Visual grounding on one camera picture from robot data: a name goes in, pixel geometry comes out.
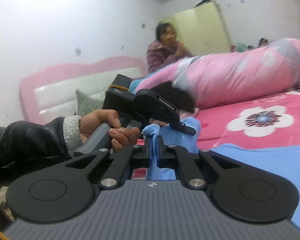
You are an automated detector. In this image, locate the blue t-shirt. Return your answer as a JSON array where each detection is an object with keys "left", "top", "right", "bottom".
[{"left": 132, "top": 117, "right": 300, "bottom": 227}]

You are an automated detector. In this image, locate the black garment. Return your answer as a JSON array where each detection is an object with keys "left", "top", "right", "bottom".
[{"left": 150, "top": 81, "right": 196, "bottom": 115}]

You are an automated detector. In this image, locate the green patterned pillow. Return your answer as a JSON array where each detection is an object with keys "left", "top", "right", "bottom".
[{"left": 75, "top": 89, "right": 106, "bottom": 117}]

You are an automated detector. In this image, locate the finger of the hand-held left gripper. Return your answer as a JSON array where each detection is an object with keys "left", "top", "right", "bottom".
[{"left": 168, "top": 121, "right": 197, "bottom": 136}]

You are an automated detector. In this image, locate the pale yellow wardrobe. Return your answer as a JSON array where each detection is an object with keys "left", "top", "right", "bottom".
[{"left": 165, "top": 1, "right": 232, "bottom": 56}]

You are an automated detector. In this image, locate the pink floral blanket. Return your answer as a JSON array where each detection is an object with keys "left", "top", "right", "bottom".
[{"left": 132, "top": 86, "right": 300, "bottom": 180}]

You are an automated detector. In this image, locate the teal blanket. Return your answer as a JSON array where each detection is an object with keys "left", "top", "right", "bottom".
[{"left": 129, "top": 79, "right": 146, "bottom": 93}]

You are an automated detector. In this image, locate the pink bed headboard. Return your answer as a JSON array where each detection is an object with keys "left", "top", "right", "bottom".
[{"left": 19, "top": 56, "right": 147, "bottom": 126}]

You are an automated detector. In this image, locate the pink grey floral duvet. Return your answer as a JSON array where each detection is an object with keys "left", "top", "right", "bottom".
[{"left": 135, "top": 38, "right": 300, "bottom": 111}]

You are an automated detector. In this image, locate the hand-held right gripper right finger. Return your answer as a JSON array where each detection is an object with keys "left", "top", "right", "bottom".
[{"left": 156, "top": 135, "right": 241, "bottom": 190}]

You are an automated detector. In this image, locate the person's left hand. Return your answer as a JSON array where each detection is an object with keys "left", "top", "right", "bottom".
[{"left": 78, "top": 109, "right": 142, "bottom": 153}]

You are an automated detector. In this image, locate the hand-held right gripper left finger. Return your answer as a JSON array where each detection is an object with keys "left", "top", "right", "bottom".
[{"left": 65, "top": 135, "right": 152, "bottom": 190}]

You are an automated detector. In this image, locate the person's left forearm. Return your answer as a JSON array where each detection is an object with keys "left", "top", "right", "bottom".
[{"left": 0, "top": 116, "right": 82, "bottom": 191}]

